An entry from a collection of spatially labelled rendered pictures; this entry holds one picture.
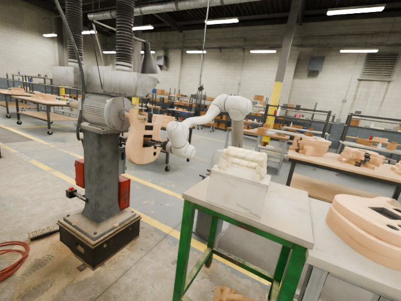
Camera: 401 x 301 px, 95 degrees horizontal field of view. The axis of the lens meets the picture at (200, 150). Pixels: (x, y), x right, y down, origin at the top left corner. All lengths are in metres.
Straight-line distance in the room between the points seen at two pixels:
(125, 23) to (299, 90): 11.19
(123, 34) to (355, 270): 1.59
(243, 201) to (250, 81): 11.77
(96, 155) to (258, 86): 11.34
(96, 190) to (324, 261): 1.58
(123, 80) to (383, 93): 12.04
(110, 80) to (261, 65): 11.54
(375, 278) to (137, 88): 1.34
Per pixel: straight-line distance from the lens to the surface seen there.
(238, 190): 0.88
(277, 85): 7.96
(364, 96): 12.35
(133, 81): 1.22
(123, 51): 1.38
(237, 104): 1.47
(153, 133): 1.53
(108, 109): 1.46
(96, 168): 1.71
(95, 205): 1.87
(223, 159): 0.87
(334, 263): 0.93
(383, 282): 0.98
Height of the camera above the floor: 1.40
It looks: 14 degrees down
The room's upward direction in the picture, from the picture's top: 8 degrees clockwise
